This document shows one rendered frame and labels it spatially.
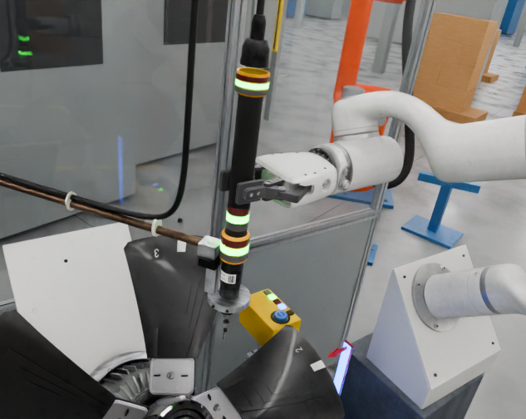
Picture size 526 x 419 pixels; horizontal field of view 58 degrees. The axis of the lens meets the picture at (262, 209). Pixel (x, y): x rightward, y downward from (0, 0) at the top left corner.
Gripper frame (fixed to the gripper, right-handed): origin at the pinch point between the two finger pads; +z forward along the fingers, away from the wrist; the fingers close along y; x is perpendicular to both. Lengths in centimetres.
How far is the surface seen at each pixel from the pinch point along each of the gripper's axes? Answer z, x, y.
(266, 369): -13.1, -45.2, 2.5
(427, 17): -128, 18, 70
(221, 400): -1.6, -46.2, 1.2
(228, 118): -42, -15, 70
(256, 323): -31, -61, 29
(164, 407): 11.3, -38.1, -1.2
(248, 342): -62, -117, 70
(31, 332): 27.9, -24.1, 10.3
